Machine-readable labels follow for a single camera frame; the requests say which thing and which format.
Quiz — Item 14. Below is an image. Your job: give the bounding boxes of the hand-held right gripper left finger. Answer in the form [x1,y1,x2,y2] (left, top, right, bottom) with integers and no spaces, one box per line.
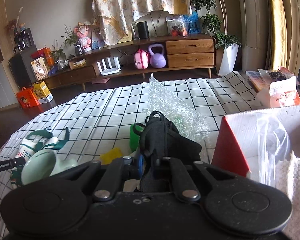
[72,154,144,202]

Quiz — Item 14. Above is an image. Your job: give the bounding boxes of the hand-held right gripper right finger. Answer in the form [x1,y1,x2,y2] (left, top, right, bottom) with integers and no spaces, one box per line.
[155,156,230,202]

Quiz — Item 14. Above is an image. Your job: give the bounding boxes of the black fabric pouch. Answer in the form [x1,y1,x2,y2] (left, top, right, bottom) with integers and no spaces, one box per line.
[139,110,202,193]

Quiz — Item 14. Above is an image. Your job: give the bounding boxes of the green plastic piece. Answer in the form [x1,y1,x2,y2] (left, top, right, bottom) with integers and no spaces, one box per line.
[129,123,145,153]

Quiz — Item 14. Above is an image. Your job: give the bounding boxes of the clear bubble wrap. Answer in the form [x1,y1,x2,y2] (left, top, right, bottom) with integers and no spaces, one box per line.
[142,73,210,145]

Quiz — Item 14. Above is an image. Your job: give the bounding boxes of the red cardboard box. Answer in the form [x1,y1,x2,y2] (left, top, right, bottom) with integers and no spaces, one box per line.
[211,103,300,195]

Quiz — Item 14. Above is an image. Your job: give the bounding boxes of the clear plastic bag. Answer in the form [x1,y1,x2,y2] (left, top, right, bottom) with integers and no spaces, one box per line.
[256,112,292,188]

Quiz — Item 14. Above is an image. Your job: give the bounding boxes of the mint green mug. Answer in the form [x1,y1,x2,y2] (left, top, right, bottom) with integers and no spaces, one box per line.
[21,149,79,187]

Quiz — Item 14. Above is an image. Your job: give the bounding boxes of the black white checkered tablecloth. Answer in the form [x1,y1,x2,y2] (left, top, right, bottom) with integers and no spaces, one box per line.
[0,70,263,230]

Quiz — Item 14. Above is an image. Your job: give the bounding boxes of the yellow carton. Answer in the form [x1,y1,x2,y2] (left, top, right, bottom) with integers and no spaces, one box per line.
[32,80,53,103]

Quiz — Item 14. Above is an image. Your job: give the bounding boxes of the black low cabinet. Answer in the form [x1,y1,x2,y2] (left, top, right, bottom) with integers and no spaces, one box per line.
[8,45,38,88]

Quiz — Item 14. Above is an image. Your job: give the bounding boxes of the cream snack box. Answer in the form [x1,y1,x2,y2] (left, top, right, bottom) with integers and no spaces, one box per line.
[31,56,49,80]

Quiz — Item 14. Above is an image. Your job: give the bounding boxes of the white router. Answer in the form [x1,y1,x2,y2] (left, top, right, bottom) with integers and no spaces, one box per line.
[97,56,122,76]

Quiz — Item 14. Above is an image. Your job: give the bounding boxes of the pink toy suitcase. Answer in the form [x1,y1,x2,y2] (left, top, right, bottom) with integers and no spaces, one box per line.
[134,49,150,70]

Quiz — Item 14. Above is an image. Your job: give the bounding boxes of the purple kettlebell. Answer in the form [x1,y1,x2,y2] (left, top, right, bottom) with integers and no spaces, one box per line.
[148,44,166,68]

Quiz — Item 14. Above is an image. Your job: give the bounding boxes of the red orange gift box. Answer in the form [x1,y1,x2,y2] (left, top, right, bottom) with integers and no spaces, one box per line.
[31,47,54,67]

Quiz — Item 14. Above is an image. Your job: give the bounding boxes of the wooden television cabinet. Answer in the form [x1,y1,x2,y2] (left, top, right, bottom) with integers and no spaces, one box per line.
[42,33,217,92]

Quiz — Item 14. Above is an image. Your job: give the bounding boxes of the small potted plant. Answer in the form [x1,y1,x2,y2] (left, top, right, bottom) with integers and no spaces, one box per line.
[50,40,67,67]
[61,25,84,56]

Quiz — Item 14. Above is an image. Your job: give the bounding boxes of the small cardboard box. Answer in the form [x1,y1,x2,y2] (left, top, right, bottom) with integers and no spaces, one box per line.
[69,58,86,70]

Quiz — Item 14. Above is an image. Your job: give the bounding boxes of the potted tree white planter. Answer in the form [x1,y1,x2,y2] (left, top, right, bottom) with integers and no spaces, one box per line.
[190,0,242,77]

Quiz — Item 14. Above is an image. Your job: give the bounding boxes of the black coffee maker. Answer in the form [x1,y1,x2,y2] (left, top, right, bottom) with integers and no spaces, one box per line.
[13,27,33,53]

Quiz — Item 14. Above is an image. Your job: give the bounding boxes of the clear plastic container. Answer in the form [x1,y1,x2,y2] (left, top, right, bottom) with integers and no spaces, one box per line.
[245,69,268,90]

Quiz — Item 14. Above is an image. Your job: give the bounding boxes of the pink white snack pack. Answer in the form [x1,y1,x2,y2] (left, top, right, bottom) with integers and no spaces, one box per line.
[256,76,300,109]

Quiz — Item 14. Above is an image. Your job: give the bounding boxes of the blue white gift bag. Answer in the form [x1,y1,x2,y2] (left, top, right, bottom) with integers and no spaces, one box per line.
[90,25,107,49]

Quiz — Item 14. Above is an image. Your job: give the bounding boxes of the black cylinder speaker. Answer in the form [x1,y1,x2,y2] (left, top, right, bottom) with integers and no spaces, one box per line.
[136,21,150,40]

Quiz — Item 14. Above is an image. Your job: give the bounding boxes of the dried flower bouquet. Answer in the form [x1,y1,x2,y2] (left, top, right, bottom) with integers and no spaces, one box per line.
[6,7,27,37]

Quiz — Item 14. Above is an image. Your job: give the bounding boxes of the pink plush doll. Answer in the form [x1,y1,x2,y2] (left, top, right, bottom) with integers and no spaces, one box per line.
[74,22,93,53]

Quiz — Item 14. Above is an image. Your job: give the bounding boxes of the clear bag of fruit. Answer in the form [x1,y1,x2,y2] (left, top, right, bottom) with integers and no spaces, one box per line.
[166,15,188,37]

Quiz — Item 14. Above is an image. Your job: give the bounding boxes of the clear bag dark snacks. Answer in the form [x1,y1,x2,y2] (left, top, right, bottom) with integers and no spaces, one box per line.
[259,66,295,83]

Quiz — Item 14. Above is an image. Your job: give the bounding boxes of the blue plastic bag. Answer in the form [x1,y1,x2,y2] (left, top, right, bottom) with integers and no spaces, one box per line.
[184,11,202,34]

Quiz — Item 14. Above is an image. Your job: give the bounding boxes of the floral bed sheet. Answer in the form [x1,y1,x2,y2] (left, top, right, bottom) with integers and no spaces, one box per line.
[91,0,193,44]

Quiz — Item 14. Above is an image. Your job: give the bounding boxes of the white standing air conditioner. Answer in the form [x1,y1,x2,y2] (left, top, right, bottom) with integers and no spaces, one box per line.
[236,0,268,50]

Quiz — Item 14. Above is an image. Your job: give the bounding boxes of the yellow curtain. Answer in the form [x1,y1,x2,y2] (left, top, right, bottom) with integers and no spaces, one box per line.
[265,0,288,72]

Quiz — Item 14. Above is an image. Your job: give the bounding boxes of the white pouch green strap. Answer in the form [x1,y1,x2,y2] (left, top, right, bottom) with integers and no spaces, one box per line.
[10,127,70,189]

